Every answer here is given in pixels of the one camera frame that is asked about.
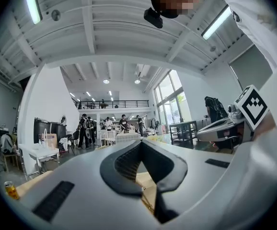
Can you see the black metal frame table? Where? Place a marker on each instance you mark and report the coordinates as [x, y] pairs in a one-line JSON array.
[[184, 126]]

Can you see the person's right hand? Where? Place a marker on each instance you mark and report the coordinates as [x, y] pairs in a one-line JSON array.
[[239, 136]]

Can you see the large window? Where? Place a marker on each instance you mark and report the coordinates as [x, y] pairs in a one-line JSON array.
[[172, 95]]

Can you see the dark cabinet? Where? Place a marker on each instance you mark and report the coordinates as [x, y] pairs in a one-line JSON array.
[[49, 128]]

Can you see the white side table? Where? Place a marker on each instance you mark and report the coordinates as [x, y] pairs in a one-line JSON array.
[[42, 153]]

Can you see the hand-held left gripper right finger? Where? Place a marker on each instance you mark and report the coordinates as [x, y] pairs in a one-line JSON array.
[[212, 188]]

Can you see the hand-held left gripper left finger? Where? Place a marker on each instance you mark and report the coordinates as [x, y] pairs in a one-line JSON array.
[[81, 190]]

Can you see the grey roller blind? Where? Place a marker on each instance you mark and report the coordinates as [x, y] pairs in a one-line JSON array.
[[251, 68]]

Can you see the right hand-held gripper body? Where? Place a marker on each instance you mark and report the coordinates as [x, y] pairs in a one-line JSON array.
[[252, 106]]

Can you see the long ceiling light tube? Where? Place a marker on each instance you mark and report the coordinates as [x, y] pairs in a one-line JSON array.
[[33, 6], [216, 23]]

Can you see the person's right forearm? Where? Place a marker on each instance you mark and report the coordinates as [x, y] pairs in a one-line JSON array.
[[265, 124]]

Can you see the gold drink can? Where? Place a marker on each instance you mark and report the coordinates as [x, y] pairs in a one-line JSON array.
[[12, 190]]

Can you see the person's white shirt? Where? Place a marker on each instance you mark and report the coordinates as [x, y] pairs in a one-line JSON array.
[[256, 15]]

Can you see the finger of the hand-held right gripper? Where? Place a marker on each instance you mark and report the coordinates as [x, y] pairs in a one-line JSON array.
[[210, 132]]

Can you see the large wicker basket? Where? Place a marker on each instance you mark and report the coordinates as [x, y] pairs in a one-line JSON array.
[[149, 200]]

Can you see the cardboard box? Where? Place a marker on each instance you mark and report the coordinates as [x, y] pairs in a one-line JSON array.
[[51, 140]]

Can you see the white jacket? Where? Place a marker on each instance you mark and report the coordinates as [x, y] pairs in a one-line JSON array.
[[7, 142]]

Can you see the round smoke detector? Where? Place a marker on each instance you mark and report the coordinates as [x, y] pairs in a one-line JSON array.
[[56, 15]]

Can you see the black head camera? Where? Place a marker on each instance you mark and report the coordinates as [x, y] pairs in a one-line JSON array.
[[154, 18]]

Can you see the black balcony railing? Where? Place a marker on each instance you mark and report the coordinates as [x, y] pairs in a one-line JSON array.
[[112, 104]]

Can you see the checkered cloth table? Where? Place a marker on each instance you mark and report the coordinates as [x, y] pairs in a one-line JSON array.
[[127, 137]]

